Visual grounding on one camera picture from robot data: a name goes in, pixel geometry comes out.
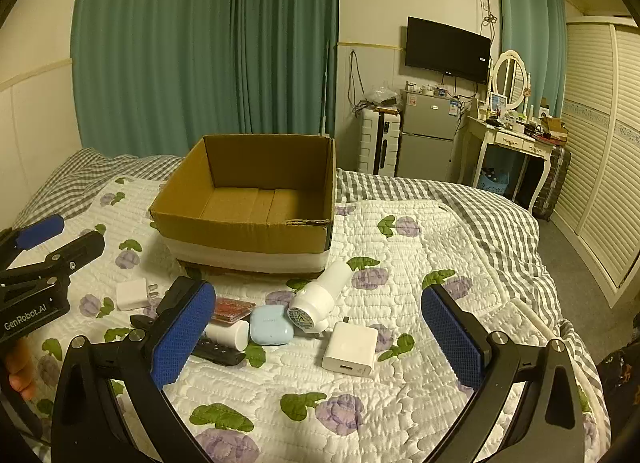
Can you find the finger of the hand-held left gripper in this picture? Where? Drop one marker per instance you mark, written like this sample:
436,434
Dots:
75,250
37,233

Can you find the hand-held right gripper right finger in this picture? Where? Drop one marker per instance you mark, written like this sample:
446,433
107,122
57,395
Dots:
450,338

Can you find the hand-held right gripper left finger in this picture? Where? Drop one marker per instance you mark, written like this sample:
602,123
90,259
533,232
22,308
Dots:
182,338

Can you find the black device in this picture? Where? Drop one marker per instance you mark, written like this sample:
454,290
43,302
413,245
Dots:
220,354

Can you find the white plastic bottle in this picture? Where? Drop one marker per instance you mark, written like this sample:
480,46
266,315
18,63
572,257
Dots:
230,335

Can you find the red packet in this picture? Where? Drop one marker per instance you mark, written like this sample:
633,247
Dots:
232,310

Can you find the small white plug charger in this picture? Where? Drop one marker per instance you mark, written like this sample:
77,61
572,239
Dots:
132,295

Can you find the light blue earbud case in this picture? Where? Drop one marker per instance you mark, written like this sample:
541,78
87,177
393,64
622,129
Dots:
270,325

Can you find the white square power adapter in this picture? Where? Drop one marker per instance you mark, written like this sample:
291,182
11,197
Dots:
350,347

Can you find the brown cardboard box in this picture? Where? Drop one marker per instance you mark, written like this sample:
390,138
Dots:
250,243

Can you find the person's left hand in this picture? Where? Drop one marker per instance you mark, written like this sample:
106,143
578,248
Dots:
21,368

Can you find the grey checkered bedsheet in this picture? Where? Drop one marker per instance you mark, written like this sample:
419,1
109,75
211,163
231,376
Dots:
490,228

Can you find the blue plastic basket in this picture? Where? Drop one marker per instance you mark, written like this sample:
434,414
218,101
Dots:
492,182

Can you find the dark patterned clothing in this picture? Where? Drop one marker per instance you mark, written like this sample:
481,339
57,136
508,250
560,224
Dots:
622,378

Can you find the dark hard-shell suitcase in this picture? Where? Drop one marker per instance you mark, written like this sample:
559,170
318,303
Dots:
555,178

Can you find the grey two-door fridge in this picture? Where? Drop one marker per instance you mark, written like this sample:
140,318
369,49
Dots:
427,138

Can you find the white dressing table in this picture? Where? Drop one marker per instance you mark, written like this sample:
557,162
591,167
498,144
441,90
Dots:
492,135

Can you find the white hard-shell suitcase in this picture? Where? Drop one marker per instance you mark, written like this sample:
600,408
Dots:
370,143

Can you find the green curtain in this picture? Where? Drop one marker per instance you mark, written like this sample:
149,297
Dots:
150,43
285,33

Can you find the small open cardboard box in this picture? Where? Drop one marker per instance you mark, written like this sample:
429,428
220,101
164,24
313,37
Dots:
554,124

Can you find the cream louvred wardrobe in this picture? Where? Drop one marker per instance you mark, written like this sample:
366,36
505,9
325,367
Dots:
600,153

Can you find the clear plastic bag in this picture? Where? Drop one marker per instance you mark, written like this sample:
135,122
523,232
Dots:
380,98

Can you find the white oval mirror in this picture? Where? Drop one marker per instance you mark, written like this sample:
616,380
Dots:
509,78

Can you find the white mop pole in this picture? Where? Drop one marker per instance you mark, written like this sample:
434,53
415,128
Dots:
325,88

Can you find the light teal curtain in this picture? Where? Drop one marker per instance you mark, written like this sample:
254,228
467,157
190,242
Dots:
530,33

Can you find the small photo frame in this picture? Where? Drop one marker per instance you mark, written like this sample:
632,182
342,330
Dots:
498,102

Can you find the black wall television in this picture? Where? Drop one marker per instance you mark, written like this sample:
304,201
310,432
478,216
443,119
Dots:
445,49

